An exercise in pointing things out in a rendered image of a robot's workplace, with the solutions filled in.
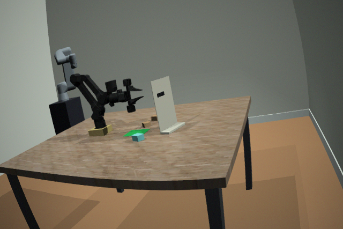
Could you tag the small light blue cube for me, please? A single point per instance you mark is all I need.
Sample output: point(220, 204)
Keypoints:
point(137, 137)

